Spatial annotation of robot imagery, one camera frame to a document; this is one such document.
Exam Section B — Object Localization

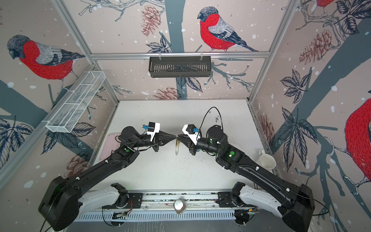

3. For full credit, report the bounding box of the white wire mesh basket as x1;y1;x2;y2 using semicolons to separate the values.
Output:
46;71;106;133

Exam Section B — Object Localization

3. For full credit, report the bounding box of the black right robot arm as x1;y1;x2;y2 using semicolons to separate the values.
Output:
177;124;315;232

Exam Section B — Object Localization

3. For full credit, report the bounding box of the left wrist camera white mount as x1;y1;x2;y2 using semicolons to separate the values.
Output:
143;122;160;142

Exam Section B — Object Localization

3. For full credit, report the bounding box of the dark grey hanging shelf basket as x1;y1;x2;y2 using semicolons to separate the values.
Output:
148;56;212;78

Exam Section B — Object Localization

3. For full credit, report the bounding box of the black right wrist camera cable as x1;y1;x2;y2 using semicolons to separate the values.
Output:
198;106;224;131

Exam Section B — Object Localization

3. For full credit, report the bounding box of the round silver knob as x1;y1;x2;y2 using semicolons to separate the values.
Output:
173;199;186;214

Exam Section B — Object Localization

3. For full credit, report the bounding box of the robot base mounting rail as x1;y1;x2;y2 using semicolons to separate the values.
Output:
75;191;259;227

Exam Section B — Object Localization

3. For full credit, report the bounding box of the silver metal keyring carabiner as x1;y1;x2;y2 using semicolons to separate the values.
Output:
175;139;180;156

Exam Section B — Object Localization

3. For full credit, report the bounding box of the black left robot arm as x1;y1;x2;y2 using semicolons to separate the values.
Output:
38;126;177;231

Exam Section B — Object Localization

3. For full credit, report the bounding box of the white ceramic mug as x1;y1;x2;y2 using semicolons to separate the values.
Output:
258;150;276;171

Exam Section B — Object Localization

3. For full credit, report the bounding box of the pink rectangular tray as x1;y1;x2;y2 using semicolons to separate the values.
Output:
99;132;121;161

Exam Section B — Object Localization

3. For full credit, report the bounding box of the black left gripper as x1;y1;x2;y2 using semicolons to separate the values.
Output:
131;131;175;153

